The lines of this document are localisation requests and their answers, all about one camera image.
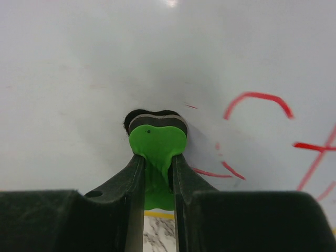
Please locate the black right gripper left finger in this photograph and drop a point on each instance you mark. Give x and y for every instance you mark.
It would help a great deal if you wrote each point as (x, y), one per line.
(108, 218)

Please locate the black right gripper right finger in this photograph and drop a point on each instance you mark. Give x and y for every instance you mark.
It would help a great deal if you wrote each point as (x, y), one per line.
(207, 219)

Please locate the green whiteboard eraser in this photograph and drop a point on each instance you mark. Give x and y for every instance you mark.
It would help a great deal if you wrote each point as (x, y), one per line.
(157, 137)

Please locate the yellow framed whiteboard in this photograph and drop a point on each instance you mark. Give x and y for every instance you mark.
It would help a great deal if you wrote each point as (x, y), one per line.
(255, 81)

